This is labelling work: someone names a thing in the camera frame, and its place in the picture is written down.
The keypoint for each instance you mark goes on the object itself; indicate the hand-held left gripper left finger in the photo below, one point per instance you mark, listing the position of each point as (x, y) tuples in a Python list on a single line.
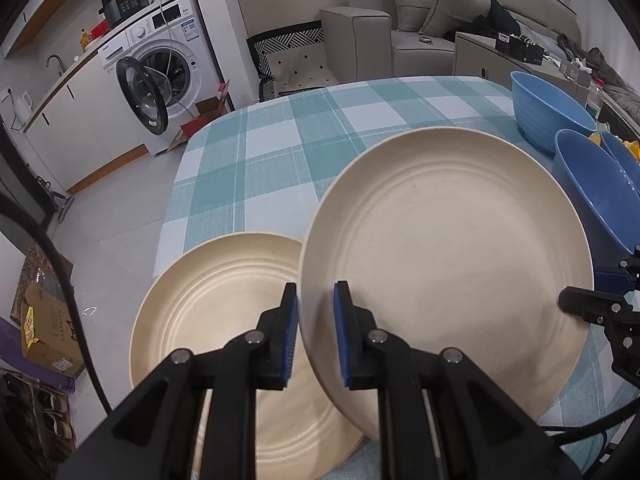
[(290, 350)]

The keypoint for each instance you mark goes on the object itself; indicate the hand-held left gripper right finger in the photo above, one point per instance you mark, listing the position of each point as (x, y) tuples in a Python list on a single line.
[(341, 340)]

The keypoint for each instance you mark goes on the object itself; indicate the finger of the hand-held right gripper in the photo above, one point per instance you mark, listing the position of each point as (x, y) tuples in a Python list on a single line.
[(590, 305), (612, 280)]

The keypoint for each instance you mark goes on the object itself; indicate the blue bowl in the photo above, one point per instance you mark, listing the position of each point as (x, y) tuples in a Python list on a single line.
[(595, 200), (627, 170), (545, 110)]

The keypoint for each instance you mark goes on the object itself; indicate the beige plate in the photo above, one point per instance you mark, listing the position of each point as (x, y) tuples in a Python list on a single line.
[(200, 310), (440, 260)]

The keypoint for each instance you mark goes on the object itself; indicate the yellow plastic bag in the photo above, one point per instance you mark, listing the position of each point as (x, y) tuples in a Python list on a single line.
[(632, 147)]

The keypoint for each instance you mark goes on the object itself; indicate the clear water bottle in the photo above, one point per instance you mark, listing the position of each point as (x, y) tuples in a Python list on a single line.
[(595, 97)]

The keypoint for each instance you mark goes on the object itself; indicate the teal checkered tablecloth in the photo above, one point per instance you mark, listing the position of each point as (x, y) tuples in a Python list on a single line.
[(260, 160)]

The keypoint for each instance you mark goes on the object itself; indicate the brown cardboard box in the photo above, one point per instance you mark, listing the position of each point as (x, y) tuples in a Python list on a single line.
[(50, 330)]

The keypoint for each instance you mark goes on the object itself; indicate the black box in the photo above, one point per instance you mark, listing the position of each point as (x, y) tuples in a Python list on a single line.
[(517, 47)]

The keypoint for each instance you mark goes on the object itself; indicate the shoe rack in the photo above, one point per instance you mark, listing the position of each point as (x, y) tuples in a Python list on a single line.
[(45, 410)]

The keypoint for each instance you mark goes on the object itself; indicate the red gift bag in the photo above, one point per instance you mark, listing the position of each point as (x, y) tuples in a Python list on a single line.
[(207, 110)]

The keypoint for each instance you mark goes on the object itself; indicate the beige cabinet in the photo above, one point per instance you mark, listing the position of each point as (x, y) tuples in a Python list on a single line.
[(475, 57)]

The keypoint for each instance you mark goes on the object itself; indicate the black white patterned rug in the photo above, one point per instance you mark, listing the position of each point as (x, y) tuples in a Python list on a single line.
[(295, 60)]

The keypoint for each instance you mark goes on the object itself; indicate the dark clothing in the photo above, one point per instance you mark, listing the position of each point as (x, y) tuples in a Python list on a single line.
[(492, 22)]

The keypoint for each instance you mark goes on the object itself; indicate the white kitchen base cabinet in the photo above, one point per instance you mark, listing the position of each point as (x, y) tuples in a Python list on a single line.
[(85, 125)]

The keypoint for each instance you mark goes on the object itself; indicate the grey sofa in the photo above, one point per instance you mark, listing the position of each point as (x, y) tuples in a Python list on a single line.
[(360, 35)]

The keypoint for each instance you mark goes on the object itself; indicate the grey cushion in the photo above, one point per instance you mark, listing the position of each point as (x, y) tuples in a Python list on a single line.
[(457, 7), (412, 2)]

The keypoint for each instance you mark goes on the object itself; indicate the white washing machine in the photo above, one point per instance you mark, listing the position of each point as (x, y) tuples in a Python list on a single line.
[(170, 35)]

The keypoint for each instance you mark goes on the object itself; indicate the white kettle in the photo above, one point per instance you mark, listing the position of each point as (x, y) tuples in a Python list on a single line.
[(22, 107)]

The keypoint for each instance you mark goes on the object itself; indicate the chrome faucet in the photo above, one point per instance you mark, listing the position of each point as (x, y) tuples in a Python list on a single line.
[(55, 62)]

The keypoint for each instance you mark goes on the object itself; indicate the yellow toy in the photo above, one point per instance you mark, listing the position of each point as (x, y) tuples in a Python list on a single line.
[(85, 39)]

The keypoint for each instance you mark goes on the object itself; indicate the black pressure cooker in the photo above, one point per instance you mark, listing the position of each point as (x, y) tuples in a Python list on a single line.
[(122, 2)]

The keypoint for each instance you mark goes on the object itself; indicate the white wall cabinet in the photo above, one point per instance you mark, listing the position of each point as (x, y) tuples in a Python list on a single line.
[(50, 10)]

